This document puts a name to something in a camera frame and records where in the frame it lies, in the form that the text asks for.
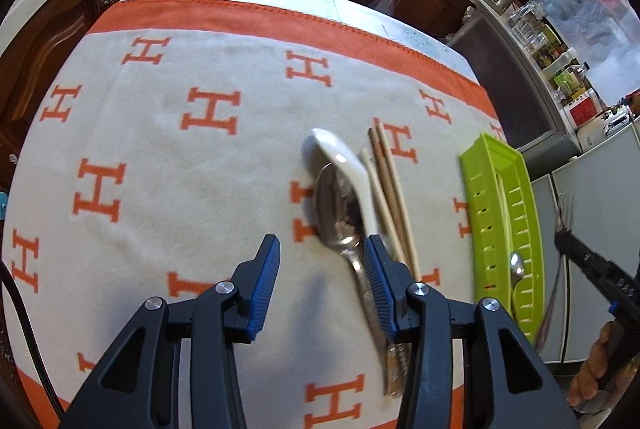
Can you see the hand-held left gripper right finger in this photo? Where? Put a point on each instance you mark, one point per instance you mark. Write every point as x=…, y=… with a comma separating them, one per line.
x=380, y=289

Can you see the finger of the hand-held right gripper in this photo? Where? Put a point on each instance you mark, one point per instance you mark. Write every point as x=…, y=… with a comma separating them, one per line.
x=595, y=266

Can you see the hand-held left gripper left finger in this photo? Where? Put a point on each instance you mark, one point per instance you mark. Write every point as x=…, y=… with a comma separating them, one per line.
x=262, y=289

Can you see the steel fork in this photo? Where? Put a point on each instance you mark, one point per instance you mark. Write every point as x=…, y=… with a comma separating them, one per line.
x=565, y=216

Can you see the steel teaspoon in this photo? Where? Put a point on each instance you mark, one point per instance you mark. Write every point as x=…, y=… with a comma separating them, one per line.
x=515, y=265

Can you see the plain light bamboo chopstick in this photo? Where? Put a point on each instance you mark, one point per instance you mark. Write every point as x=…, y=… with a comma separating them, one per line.
x=378, y=199

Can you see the large steel spoon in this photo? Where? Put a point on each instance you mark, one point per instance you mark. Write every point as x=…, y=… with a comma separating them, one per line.
x=337, y=209

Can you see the green plastic utensil tray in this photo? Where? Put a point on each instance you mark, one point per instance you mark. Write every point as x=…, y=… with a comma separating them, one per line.
x=520, y=189

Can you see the pile of chopsticks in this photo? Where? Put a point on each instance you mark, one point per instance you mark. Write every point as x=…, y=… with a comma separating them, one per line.
x=394, y=181

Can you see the brown chopstick red patterned end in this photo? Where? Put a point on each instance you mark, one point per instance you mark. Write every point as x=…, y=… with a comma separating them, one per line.
x=384, y=179

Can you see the white ceramic spoon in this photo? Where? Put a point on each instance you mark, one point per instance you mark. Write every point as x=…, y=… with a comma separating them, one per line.
x=345, y=161

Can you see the person's right hand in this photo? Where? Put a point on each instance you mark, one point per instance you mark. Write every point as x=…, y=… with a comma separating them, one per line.
x=590, y=374

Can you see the grey refrigerator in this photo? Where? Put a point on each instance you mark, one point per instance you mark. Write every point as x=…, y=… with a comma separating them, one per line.
x=590, y=189

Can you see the red label white container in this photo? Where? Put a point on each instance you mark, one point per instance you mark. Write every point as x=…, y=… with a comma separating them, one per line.
x=582, y=109

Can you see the orange and grey printed blanket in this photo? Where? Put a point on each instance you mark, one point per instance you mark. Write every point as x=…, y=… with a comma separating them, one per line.
x=150, y=149

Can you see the clear oil bottle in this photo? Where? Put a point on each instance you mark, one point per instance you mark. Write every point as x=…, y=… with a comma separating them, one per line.
x=570, y=79

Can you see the white plastic bottle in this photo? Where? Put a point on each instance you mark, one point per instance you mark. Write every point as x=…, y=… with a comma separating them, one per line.
x=557, y=61

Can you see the glass jar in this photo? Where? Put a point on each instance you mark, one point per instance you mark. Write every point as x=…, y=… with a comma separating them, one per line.
x=525, y=21

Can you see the blue round knob cover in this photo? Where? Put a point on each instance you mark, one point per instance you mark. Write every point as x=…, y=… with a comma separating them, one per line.
x=2, y=204

